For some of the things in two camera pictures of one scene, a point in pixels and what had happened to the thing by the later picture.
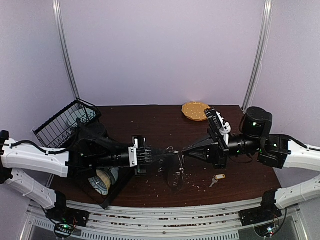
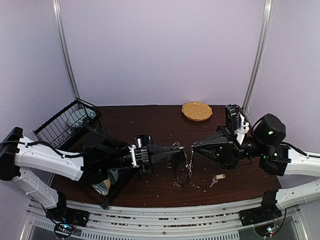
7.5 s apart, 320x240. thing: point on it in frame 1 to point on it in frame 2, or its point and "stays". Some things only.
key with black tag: [182, 161] to [189, 166]
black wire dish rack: [102, 183] stays
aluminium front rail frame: [221, 222] stays
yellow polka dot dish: [195, 110] stays
